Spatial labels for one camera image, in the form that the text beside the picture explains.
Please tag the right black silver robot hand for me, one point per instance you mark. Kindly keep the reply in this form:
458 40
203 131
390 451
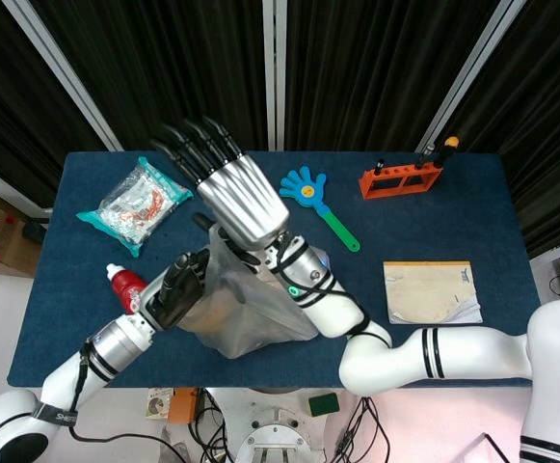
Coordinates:
243 202

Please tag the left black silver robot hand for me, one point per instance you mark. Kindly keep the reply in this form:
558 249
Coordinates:
173 299

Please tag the clear plastic bag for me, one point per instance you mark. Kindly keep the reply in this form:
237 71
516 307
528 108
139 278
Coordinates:
250 318

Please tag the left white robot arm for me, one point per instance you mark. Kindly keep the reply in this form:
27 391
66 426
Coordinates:
111 347

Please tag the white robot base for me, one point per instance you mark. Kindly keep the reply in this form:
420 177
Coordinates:
272 434

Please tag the red ketchup bottle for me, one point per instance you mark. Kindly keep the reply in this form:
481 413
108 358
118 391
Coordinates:
127 287

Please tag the teal clear snack packet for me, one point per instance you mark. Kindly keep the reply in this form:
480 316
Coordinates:
135 207

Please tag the round label paper pack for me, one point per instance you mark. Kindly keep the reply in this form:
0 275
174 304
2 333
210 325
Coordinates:
159 402

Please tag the small orange box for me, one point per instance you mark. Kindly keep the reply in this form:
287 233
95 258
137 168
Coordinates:
183 405

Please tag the short black screwdriver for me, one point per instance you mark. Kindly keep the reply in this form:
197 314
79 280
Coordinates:
380 166

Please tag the orange tool rack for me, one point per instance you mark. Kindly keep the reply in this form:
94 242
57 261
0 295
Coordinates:
395 190

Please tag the black pleated curtain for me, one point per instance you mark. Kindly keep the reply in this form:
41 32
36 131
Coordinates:
356 72

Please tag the brown cardboard box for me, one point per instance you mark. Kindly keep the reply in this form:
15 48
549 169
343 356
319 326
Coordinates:
5 241

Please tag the green rectangular block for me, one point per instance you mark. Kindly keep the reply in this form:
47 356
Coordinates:
324 405

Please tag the silver black screwdriver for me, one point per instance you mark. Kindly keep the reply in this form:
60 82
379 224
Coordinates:
426 154

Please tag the worn paper notebook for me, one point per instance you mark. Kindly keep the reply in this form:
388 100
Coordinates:
429 289

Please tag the orange capped black screwdriver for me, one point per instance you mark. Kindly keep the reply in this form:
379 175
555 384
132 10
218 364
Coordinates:
447 149

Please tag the blue felt table cover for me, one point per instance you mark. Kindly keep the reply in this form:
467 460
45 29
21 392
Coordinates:
477 217

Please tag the white upright frame post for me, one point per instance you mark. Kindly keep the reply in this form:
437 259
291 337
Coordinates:
274 72

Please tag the white slanted frame post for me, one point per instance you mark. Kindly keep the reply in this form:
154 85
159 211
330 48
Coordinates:
62 72
472 72

